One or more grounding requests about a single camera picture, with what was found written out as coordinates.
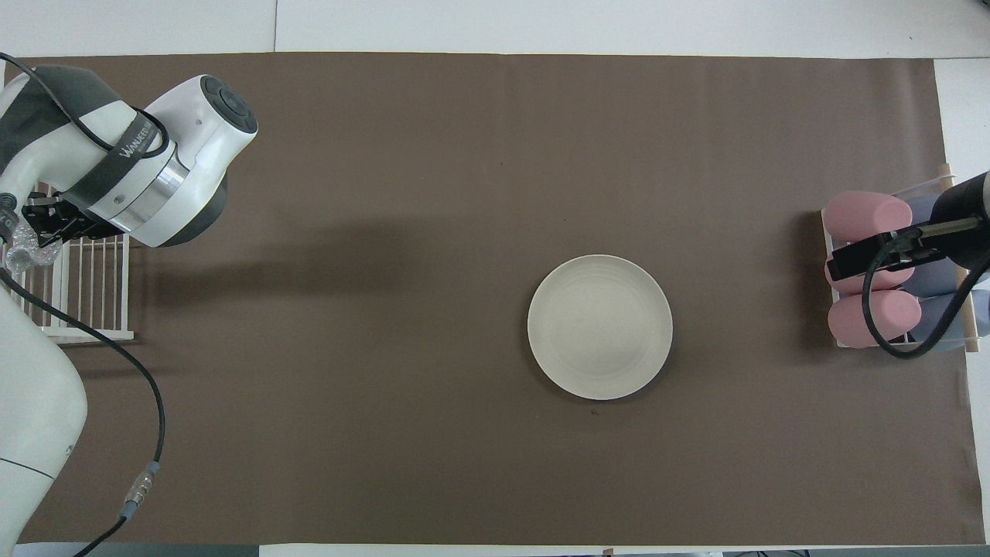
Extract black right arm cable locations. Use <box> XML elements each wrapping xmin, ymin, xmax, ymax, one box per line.
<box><xmin>862</xmin><ymin>219</ymin><xmax>990</xmax><ymax>359</ymax></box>

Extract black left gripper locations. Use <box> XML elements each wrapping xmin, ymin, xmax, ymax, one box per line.
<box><xmin>22</xmin><ymin>195</ymin><xmax>103</xmax><ymax>240</ymax></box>

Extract brown table mat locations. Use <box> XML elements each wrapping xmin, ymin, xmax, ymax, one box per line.
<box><xmin>0</xmin><ymin>53</ymin><xmax>987</xmax><ymax>545</ymax></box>

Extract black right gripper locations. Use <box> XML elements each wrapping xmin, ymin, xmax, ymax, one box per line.
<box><xmin>826</xmin><ymin>172</ymin><xmax>990</xmax><ymax>281</ymax></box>

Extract round white plate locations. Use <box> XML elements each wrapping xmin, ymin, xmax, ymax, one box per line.
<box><xmin>527</xmin><ymin>255</ymin><xmax>674</xmax><ymax>401</ymax></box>

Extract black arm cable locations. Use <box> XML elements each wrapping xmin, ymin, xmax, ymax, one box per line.
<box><xmin>0</xmin><ymin>53</ymin><xmax>166</xmax><ymax>557</ymax></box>
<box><xmin>862</xmin><ymin>219</ymin><xmax>990</xmax><ymax>359</ymax></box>

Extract cup rack with wooden handle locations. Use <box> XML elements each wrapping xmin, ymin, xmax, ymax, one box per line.
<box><xmin>820</xmin><ymin>162</ymin><xmax>990</xmax><ymax>354</ymax></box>

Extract pink plastic cup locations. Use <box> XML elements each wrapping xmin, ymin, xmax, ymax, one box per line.
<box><xmin>828</xmin><ymin>289</ymin><xmax>923</xmax><ymax>350</ymax></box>
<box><xmin>824</xmin><ymin>259</ymin><xmax>918</xmax><ymax>296</ymax></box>
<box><xmin>822</xmin><ymin>191</ymin><xmax>913</xmax><ymax>248</ymax></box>

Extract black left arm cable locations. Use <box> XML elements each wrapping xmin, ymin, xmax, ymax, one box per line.
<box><xmin>0</xmin><ymin>53</ymin><xmax>166</xmax><ymax>557</ymax></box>

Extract white wire dish rack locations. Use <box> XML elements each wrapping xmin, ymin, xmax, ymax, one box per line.
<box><xmin>0</xmin><ymin>179</ymin><xmax>135</xmax><ymax>343</ymax></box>

